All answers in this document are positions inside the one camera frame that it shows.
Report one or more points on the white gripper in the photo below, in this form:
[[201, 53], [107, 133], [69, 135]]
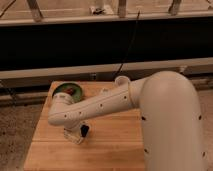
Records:
[[76, 135]]

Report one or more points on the small white object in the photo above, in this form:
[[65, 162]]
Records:
[[104, 90]]

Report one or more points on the red object on plate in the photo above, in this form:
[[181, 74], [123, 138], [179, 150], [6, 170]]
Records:
[[70, 90]]

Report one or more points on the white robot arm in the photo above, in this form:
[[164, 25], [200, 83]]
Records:
[[170, 114]]

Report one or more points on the white cup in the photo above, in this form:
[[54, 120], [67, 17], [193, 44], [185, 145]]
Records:
[[121, 80]]

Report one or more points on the green plate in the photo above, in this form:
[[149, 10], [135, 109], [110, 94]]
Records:
[[77, 96]]

